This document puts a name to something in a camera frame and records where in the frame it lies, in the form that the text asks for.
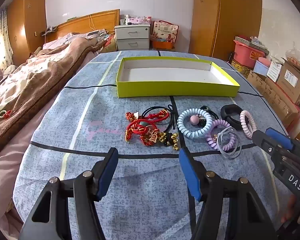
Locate red gift bag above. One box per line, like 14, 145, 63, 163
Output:
152, 20, 179, 44

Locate yellow black patterned box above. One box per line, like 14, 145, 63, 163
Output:
230, 59, 253, 78

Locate brown floral blanket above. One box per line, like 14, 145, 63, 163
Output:
0, 34, 109, 160

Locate pink ball hair tie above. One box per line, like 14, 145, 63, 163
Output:
189, 106, 219, 129

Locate power strip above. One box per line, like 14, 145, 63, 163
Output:
40, 26, 59, 35

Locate black smart band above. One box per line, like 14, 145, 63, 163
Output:
220, 104, 242, 130

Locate orange box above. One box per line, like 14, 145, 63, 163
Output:
152, 41, 175, 50

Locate wooden headboard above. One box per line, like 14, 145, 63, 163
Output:
44, 9, 120, 43

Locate pink coil hair tie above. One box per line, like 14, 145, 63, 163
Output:
240, 110, 257, 139

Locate person's right hand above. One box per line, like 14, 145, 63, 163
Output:
280, 194, 298, 228

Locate striped flat box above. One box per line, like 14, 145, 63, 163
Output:
235, 36, 269, 53

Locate labelled cardboard box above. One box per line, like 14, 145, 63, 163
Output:
276, 61, 300, 104

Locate black hair tie pink disc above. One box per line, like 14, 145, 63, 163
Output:
142, 103, 181, 137

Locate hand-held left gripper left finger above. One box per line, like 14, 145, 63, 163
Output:
19, 147, 119, 240

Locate grey drawer cabinet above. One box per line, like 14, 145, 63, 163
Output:
114, 24, 150, 51

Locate thin grey hair tie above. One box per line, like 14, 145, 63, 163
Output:
216, 127, 242, 159

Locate large open cardboard box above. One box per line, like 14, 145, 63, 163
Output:
247, 70, 300, 128

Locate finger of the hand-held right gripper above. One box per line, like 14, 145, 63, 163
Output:
252, 129, 288, 160
265, 127, 300, 153

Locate round tin pink lid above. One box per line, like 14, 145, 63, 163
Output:
253, 57, 272, 77

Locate tall wooden wardrobe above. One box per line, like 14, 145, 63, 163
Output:
189, 0, 263, 62

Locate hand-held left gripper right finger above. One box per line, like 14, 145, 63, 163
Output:
179, 148, 278, 240

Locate clear plastic bag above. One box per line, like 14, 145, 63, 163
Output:
285, 46, 300, 68

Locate white labelled box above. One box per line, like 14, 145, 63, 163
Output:
266, 59, 283, 82

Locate light blue coil hair tie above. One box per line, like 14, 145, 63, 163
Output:
177, 108, 213, 140

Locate patterned curtain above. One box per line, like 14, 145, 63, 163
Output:
0, 6, 14, 70

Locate yellow-green cardboard box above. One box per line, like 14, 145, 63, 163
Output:
116, 57, 241, 98

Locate pink toy set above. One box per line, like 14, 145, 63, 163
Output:
120, 14, 153, 26

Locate wooden wardrobe with star stickers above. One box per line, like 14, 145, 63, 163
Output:
6, 0, 47, 58

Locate pink plastic bin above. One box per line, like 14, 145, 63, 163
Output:
233, 40, 265, 68

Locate red cord bracelet gold charm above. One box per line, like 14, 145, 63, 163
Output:
124, 112, 163, 147

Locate purple coil hair tie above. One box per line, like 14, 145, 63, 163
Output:
205, 130, 237, 152
211, 119, 231, 137

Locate gold bell black hair tie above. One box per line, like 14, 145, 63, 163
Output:
157, 132, 180, 152

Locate black hair tie red knots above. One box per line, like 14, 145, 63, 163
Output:
141, 106, 171, 125

